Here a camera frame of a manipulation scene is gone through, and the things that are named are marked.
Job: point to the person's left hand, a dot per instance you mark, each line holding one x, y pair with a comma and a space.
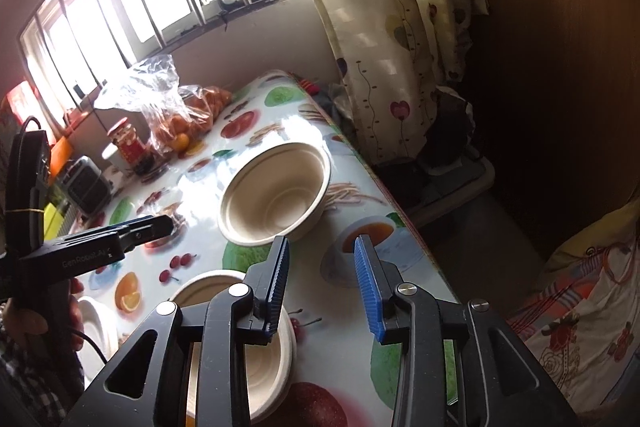
76, 312

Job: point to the orange plastic container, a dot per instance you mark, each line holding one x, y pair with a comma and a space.
62, 154

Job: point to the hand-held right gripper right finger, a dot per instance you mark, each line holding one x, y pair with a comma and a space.
367, 292

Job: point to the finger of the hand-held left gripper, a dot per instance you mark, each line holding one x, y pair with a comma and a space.
150, 229

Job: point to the dark cloth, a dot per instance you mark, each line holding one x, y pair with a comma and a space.
450, 132

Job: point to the plastic bag of oranges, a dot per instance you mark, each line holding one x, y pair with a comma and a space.
175, 117

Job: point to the beige paper bowl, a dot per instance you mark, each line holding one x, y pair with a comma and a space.
272, 372
275, 197

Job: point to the green box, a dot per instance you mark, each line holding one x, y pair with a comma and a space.
52, 219

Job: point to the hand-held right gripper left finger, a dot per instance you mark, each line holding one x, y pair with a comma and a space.
280, 287

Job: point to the person's left forearm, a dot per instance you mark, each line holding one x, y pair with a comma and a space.
30, 387

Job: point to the brown wooden wardrobe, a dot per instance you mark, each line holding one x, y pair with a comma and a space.
560, 57

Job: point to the heart print curtain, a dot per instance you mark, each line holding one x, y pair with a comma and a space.
400, 32

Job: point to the red label jar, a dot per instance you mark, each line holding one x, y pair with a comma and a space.
131, 144

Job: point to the white cup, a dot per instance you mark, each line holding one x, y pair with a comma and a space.
114, 157

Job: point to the printed blanket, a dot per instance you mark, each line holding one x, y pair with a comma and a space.
590, 327

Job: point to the white paper plate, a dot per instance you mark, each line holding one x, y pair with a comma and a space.
97, 332

